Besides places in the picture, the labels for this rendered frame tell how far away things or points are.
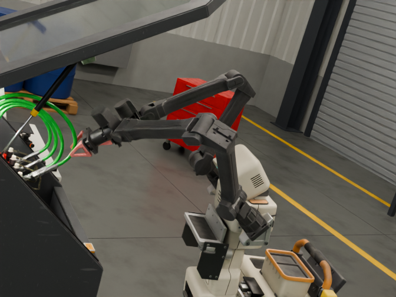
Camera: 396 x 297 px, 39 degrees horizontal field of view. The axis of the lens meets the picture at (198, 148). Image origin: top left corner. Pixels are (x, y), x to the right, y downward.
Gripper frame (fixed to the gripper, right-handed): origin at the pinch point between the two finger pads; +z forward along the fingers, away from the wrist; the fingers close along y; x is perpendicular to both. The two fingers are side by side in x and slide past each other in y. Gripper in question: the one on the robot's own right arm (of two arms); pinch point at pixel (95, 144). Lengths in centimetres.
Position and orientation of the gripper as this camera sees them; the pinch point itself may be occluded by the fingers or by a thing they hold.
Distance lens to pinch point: 228.8
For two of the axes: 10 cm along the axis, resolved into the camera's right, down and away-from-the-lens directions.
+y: -4.6, -8.0, -3.8
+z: -8.7, 5.0, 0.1
